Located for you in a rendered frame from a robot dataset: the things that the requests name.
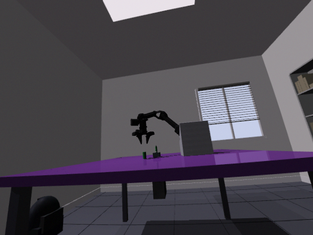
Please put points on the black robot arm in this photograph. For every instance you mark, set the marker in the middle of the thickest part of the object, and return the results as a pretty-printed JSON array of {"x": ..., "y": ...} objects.
[{"x": 142, "y": 118}]

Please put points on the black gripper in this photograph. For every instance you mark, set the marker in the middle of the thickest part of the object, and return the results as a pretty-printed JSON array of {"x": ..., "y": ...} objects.
[{"x": 143, "y": 131}]

